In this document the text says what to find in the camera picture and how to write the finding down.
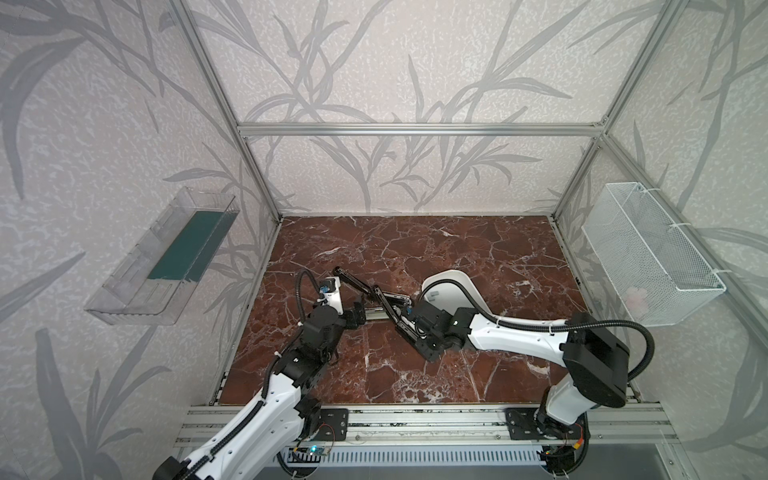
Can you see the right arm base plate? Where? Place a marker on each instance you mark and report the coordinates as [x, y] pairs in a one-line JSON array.
[[527, 423]]

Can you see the clear plastic wall bin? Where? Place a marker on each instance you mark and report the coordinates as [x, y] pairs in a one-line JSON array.
[[154, 282]]

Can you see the white plastic tray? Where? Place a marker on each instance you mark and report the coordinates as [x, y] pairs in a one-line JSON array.
[[443, 290]]

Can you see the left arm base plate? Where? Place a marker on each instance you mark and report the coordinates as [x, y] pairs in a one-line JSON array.
[[326, 425]]

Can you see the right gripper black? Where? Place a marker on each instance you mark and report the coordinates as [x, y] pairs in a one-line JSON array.
[[411, 313]]

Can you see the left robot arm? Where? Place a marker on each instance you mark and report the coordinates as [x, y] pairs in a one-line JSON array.
[[281, 412]]

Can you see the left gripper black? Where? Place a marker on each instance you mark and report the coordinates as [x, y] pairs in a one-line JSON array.
[[357, 310]]

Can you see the white wire mesh basket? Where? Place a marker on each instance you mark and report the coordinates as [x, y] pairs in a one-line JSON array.
[[660, 277]]

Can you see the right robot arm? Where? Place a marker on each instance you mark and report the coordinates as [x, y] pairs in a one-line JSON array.
[[600, 357]]

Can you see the aluminium front rail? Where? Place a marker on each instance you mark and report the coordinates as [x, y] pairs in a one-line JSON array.
[[440, 424]]

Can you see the green circuit board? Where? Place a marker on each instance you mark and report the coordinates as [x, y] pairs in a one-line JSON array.
[[312, 453]]

